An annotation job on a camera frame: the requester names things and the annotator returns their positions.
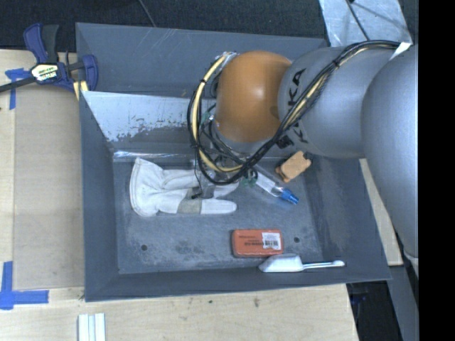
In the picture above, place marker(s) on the grey metal bin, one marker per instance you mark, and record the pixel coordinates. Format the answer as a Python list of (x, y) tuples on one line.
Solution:
[(199, 247)]

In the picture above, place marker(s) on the red-brown flat block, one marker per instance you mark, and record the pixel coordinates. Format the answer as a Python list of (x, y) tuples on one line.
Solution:
[(249, 243)]

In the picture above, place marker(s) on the white plastic scoop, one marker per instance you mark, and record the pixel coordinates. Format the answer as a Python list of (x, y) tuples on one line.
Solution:
[(284, 263)]

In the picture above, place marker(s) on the white work glove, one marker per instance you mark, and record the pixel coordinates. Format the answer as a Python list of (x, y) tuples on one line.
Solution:
[(156, 190)]

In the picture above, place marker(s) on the pale wood board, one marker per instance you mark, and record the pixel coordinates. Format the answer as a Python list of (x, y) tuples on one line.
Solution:
[(46, 190)]

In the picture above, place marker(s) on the orange toy biscuit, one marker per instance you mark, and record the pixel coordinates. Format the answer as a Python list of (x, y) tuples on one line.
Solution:
[(293, 166)]

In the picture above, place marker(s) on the clear tube with blue cap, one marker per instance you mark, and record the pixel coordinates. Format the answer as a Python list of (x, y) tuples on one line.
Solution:
[(273, 188)]

